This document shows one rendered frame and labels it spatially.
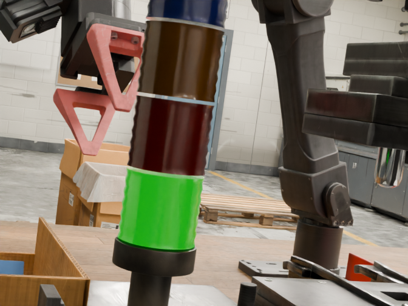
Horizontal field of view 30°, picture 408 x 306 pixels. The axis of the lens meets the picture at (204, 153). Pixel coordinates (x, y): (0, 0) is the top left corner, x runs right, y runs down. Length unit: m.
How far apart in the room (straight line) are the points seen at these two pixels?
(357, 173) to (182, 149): 9.55
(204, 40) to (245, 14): 11.72
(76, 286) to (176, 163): 0.28
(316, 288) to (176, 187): 0.29
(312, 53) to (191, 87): 0.63
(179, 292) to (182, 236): 0.44
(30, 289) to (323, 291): 0.23
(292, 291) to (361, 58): 0.19
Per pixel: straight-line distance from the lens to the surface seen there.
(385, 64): 0.59
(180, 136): 0.35
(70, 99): 0.80
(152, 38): 0.35
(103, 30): 0.70
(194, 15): 0.35
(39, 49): 11.37
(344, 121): 0.56
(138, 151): 0.35
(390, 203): 9.17
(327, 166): 1.00
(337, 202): 1.00
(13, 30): 0.75
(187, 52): 0.35
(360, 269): 0.74
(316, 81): 0.98
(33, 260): 0.85
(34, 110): 11.39
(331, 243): 1.03
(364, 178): 9.73
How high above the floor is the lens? 1.12
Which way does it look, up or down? 4 degrees down
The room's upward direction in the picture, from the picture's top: 8 degrees clockwise
